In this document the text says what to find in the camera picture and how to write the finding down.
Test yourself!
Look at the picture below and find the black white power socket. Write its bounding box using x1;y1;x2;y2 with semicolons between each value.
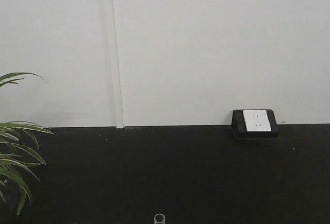
231;109;279;140

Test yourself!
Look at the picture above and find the green spider plant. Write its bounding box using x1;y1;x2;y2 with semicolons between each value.
0;72;55;216

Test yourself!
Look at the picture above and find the white wall cable duct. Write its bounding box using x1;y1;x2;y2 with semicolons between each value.
109;0;124;129

